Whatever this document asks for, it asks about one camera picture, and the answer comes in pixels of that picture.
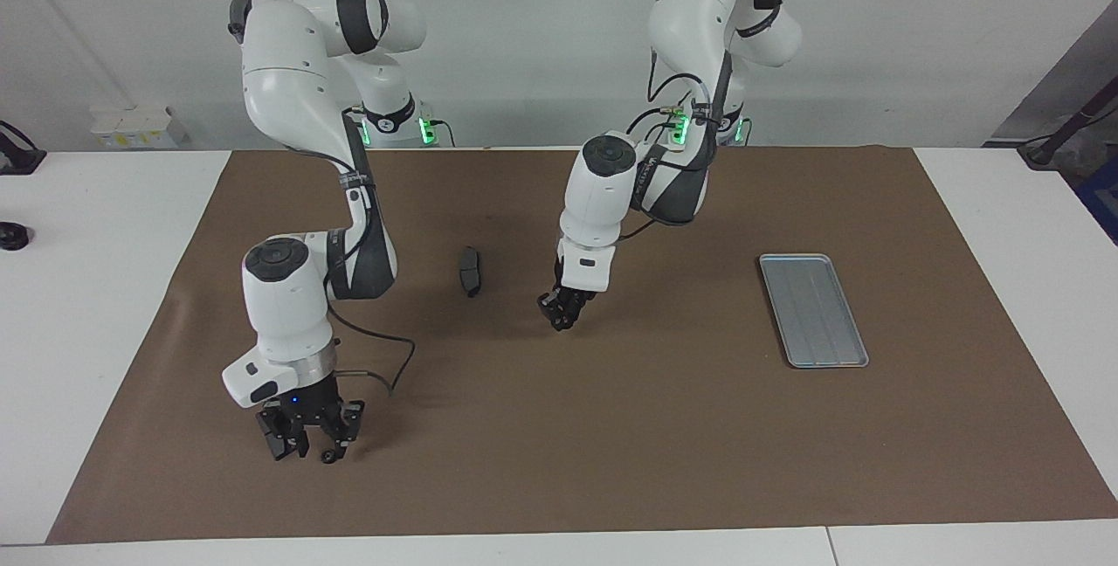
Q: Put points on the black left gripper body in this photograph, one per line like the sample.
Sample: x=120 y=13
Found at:
x=572 y=300

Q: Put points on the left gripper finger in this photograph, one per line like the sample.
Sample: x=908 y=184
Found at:
x=547 y=304
x=568 y=321

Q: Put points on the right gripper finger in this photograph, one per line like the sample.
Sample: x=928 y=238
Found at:
x=293 y=445
x=339 y=440

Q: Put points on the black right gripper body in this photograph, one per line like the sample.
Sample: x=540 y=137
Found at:
x=310 y=409

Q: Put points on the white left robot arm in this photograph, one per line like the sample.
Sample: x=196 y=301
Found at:
x=690 y=24

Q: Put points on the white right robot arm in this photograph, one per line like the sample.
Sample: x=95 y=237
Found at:
x=288 y=103

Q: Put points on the silver metal tray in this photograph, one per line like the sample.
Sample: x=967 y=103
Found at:
x=830 y=348

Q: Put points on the dark grey single brake pad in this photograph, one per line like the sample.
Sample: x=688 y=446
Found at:
x=470 y=273

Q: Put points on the brown paper table mat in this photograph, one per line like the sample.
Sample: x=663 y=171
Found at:
x=611 y=417

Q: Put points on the white box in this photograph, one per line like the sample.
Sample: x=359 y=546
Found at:
x=131 y=129

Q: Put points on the black round knob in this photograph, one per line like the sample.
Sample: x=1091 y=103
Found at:
x=12 y=237

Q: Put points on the black pole stand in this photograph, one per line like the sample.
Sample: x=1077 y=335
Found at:
x=1044 y=151

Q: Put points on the blue crate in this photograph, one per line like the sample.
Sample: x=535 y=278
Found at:
x=1102 y=203

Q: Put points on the black clamp mount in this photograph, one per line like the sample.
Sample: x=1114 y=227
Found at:
x=17 y=160

